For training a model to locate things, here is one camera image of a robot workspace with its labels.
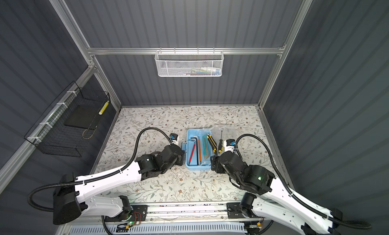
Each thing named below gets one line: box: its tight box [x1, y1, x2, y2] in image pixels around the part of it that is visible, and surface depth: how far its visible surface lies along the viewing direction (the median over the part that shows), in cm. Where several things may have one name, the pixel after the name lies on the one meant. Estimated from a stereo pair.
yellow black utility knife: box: [206, 133, 218, 154], surface depth 91 cm
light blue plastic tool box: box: [181, 128, 213, 171], surface depth 96 cm
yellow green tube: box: [98, 100, 110, 115], surface depth 83 cm
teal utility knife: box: [202, 135, 210, 160], surface depth 89 cm
